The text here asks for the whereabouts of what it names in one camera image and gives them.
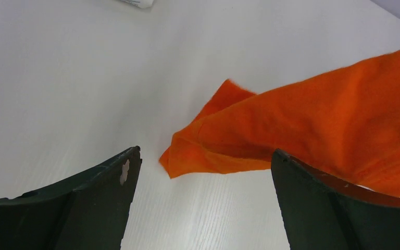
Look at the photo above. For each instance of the orange t shirt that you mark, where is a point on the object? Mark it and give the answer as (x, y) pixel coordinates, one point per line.
(345, 122)

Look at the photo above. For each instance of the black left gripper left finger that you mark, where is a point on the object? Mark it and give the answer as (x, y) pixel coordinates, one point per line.
(88, 210)

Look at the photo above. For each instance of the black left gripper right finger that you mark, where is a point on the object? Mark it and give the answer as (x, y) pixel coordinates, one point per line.
(321, 211)

